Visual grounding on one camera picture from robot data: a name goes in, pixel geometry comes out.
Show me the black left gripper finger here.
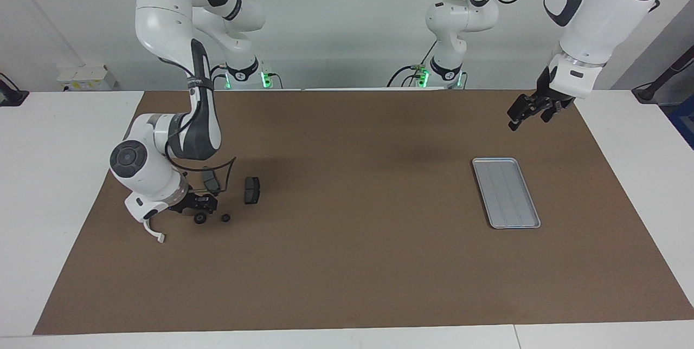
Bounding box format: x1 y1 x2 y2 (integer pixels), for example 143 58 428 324
541 102 564 124
507 94 538 132

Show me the silver metal tray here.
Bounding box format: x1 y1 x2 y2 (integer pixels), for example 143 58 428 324
472 157 541 230

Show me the curved dark grey brake pad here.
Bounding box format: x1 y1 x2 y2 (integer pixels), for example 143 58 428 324
202 167 222 197

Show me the rectangular dark grey brake pad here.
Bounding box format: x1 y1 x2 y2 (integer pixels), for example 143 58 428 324
244 176 261 205

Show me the black angled stand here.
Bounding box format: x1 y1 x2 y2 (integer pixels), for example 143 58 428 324
632 46 694 105

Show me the blue crate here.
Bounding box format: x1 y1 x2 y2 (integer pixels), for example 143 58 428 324
670 94 694 149

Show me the brown table mat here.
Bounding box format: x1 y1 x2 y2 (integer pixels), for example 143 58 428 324
33 89 694 336

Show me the black clamp stand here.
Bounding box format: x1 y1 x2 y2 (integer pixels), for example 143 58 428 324
0 73 29 107

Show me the white semicircular bracket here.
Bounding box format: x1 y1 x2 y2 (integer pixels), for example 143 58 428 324
142 219 166 244

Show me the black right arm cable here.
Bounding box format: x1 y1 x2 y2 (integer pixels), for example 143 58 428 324
157 55 237 201

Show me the black left base cable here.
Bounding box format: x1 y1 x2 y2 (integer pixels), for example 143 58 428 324
387 40 439 88

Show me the white wall socket box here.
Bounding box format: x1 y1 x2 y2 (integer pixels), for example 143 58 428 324
57 64 117 92

